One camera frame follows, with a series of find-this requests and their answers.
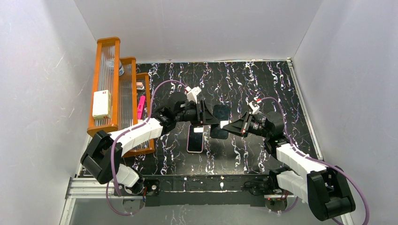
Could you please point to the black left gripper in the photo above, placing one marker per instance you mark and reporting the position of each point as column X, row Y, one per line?
column 201, row 112

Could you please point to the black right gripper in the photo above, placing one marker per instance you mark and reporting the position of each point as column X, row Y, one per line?
column 245, row 123

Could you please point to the purple-edged smartphone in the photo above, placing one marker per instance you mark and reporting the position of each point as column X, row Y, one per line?
column 195, row 139

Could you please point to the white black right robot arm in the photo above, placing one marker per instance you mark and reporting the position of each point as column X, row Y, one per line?
column 323, row 188

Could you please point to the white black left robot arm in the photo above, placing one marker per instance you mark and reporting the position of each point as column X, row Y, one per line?
column 102, row 157

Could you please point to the pink tool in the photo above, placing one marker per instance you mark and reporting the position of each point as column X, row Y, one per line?
column 140, row 108

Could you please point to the orange wooden shelf rack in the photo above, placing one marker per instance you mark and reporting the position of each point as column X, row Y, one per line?
column 121, row 97

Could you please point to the white blue patterned cup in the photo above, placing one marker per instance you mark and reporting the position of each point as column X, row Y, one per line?
column 121, row 70

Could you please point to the white box with red label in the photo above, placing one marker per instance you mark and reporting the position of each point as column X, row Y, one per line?
column 101, row 107

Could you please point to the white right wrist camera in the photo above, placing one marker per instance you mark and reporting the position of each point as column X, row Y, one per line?
column 254, row 106

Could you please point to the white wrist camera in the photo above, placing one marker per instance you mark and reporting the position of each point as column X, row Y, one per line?
column 192, row 93
column 254, row 106

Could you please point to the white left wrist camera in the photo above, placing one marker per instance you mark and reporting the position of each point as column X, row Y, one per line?
column 192, row 93

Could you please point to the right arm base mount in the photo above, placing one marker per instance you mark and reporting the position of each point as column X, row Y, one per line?
column 276, row 198

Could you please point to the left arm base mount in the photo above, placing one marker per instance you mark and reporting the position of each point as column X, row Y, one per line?
column 135, row 198

